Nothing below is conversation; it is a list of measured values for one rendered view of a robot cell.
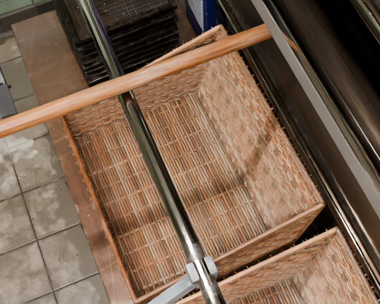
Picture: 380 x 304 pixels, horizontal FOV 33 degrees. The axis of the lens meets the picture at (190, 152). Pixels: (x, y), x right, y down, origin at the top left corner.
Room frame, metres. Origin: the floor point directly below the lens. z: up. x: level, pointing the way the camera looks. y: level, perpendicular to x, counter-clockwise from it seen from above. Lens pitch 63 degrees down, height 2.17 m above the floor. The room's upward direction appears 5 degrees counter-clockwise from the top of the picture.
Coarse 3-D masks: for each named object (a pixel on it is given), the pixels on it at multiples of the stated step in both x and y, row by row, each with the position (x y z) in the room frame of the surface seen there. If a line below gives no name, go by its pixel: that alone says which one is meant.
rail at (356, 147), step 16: (272, 0) 0.60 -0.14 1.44; (272, 16) 0.58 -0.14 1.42; (288, 16) 0.57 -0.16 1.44; (288, 32) 0.54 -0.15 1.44; (304, 48) 0.51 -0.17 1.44; (304, 64) 0.49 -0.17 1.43; (320, 64) 0.49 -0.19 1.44; (320, 80) 0.46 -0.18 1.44; (320, 96) 0.44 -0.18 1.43; (336, 96) 0.43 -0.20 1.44; (336, 112) 0.41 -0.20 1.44; (352, 128) 0.38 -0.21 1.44; (352, 144) 0.36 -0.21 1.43; (368, 144) 0.36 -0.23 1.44; (368, 160) 0.34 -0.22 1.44; (368, 176) 0.32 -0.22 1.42
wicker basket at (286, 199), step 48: (192, 48) 0.99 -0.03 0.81; (144, 96) 0.94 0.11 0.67; (192, 96) 0.98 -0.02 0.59; (240, 96) 0.85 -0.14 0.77; (192, 144) 0.82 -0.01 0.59; (240, 144) 0.77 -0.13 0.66; (288, 144) 0.66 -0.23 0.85; (96, 192) 0.70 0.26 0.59; (144, 192) 0.68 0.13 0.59; (240, 192) 0.66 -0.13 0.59; (288, 192) 0.58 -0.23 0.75; (144, 240) 0.55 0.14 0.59; (240, 240) 0.53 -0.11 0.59; (288, 240) 0.48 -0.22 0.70; (144, 288) 0.42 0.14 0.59
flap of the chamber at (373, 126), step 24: (288, 0) 0.62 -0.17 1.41; (312, 0) 0.62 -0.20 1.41; (336, 0) 0.63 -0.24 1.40; (312, 24) 0.58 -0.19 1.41; (336, 24) 0.58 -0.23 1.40; (360, 24) 0.58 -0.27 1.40; (288, 48) 0.53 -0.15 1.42; (312, 48) 0.53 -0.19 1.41; (336, 48) 0.53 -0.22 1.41; (360, 48) 0.53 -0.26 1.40; (336, 72) 0.49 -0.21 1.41; (360, 72) 0.49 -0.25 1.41; (312, 96) 0.45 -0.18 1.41; (360, 96) 0.45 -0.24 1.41; (360, 120) 0.41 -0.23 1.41; (336, 144) 0.38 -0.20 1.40; (360, 168) 0.34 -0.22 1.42
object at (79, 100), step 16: (256, 32) 0.72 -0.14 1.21; (208, 48) 0.69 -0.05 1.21; (224, 48) 0.69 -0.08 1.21; (240, 48) 0.70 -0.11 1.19; (160, 64) 0.67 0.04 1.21; (176, 64) 0.66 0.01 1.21; (192, 64) 0.67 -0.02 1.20; (112, 80) 0.64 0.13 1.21; (128, 80) 0.64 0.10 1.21; (144, 80) 0.64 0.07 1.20; (80, 96) 0.61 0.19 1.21; (96, 96) 0.61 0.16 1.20; (112, 96) 0.62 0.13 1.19; (32, 112) 0.59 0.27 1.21; (48, 112) 0.59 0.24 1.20; (64, 112) 0.59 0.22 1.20; (0, 128) 0.56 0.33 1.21; (16, 128) 0.56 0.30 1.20
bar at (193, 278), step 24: (96, 24) 0.79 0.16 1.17; (120, 72) 0.68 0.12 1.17; (120, 96) 0.63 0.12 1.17; (144, 120) 0.58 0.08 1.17; (144, 144) 0.52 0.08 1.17; (168, 192) 0.43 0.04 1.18; (168, 216) 0.39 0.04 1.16; (192, 240) 0.34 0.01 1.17; (192, 264) 0.30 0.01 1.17; (168, 288) 0.28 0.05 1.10; (192, 288) 0.28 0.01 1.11; (216, 288) 0.26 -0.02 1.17
